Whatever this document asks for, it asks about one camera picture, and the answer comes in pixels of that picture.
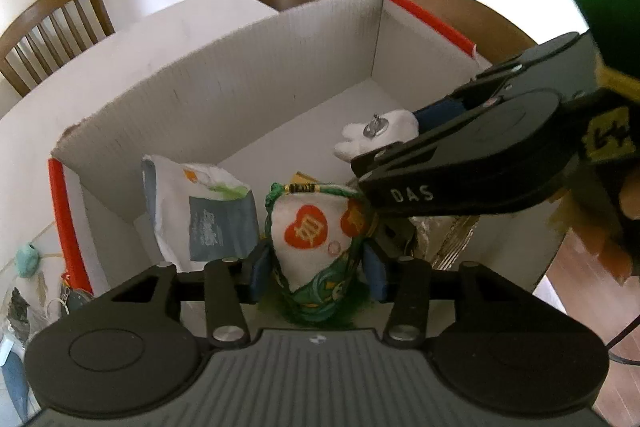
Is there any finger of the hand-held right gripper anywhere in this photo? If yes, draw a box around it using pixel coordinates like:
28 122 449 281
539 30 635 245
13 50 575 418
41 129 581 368
350 117 566 215
415 32 598 133

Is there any person's right hand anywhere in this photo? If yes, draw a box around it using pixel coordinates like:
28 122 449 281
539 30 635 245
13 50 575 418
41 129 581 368
620 170 640 220

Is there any wooden slat-back chair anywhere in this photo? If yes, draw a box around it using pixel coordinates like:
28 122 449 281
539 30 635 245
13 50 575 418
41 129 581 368
0 0 116 98

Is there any white plush glove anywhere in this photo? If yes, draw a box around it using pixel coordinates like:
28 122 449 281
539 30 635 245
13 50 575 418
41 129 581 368
334 108 420 163

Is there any foil packet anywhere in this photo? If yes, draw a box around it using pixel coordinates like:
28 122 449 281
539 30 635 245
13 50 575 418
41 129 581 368
407 214 481 270

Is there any teal ball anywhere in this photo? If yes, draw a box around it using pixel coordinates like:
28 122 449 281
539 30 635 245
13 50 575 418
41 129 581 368
15 244 41 278

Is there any white and blue packet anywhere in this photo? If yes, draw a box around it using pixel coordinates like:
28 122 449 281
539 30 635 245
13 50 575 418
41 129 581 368
141 154 258 273

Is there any red cardboard box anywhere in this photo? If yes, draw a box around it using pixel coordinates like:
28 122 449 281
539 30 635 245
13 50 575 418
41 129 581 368
48 0 493 308

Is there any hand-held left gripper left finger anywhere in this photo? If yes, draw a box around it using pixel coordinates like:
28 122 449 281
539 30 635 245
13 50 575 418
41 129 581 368
107 241 273 348

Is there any grey plastic packet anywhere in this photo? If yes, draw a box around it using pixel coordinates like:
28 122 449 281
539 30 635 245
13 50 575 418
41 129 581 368
0 287 56 343

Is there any green embroidered pouch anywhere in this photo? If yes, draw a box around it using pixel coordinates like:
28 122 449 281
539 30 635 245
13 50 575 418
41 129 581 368
262 182 373 328

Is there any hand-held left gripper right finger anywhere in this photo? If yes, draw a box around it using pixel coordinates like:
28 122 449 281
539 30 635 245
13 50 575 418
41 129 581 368
362 239 533 348

